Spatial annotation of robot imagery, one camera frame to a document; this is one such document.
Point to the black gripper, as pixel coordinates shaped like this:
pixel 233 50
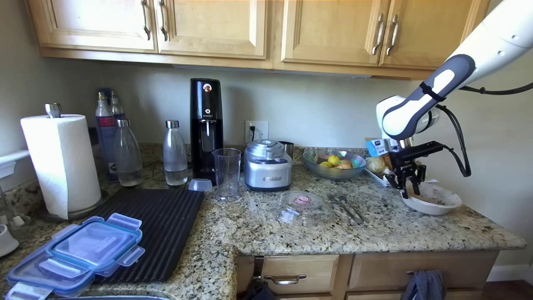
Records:
pixel 406 165

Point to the white ceramic top bowl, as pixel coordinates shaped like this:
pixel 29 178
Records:
pixel 432 193

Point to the white ceramic bowl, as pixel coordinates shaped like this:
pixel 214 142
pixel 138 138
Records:
pixel 432 208
pixel 432 193

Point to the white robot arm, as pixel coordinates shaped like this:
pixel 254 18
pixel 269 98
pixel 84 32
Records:
pixel 504 35

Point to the white ceramic bottom bowl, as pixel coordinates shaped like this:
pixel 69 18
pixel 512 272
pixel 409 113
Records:
pixel 432 208

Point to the glass fruit bowl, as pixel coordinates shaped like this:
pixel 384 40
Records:
pixel 334 163

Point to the brown onion back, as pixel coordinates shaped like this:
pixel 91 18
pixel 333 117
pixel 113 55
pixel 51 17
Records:
pixel 376 163

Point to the blue white food package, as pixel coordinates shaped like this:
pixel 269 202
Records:
pixel 378 147

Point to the blue grey hanging towel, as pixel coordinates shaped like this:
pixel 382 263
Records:
pixel 426 285

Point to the clear plastic lid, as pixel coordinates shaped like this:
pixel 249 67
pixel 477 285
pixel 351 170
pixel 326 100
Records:
pixel 301 207

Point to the wooden upper cabinets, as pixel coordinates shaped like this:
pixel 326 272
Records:
pixel 396 38

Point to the silver food processor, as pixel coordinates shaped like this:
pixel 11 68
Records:
pixel 268 165

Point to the clear measuring cup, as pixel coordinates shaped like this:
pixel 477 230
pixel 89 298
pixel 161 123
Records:
pixel 228 173

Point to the black soda maker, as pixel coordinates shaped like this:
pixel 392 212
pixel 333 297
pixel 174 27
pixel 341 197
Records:
pixel 206 125

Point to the clear glass bottle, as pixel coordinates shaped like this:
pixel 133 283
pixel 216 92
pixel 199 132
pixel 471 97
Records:
pixel 176 163

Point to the black drying mat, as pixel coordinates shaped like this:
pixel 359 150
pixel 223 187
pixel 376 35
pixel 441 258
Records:
pixel 168 218

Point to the clear glass carafe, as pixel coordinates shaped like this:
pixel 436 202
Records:
pixel 128 155

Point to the dark tinted bottle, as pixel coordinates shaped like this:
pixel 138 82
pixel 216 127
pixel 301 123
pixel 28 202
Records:
pixel 108 112

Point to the blue lidded plastic container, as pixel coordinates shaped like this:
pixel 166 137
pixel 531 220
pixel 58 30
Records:
pixel 76 255

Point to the paper towel roll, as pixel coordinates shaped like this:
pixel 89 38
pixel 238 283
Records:
pixel 64 160

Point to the white wall outlet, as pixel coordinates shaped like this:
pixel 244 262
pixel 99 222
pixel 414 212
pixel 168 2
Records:
pixel 256 130

